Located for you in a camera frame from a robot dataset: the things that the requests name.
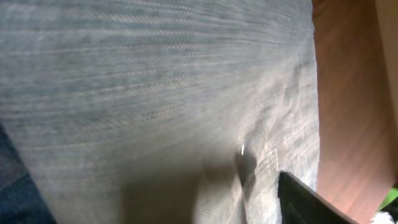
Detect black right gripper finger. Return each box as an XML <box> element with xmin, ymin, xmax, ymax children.
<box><xmin>277</xmin><ymin>171</ymin><xmax>356</xmax><ymax>224</ymax></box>

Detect light grey jeans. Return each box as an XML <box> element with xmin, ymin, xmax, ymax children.
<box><xmin>1</xmin><ymin>0</ymin><xmax>320</xmax><ymax>223</ymax></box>

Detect blue jeans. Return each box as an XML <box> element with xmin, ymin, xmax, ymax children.
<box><xmin>1</xmin><ymin>128</ymin><xmax>56</xmax><ymax>224</ymax></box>

